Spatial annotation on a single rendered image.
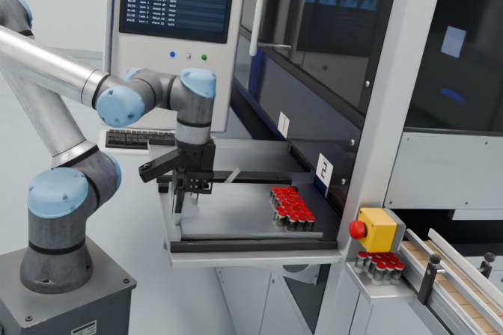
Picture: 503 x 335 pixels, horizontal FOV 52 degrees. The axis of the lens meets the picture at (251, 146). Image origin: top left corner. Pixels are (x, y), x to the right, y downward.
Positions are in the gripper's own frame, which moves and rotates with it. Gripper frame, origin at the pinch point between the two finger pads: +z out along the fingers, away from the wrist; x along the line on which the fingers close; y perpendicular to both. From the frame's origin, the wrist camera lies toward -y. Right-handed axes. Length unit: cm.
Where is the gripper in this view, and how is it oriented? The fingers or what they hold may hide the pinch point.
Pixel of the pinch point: (174, 220)
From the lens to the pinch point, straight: 120.9
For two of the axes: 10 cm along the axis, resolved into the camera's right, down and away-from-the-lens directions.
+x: -2.5, -3.8, 8.9
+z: -1.5, 9.2, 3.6
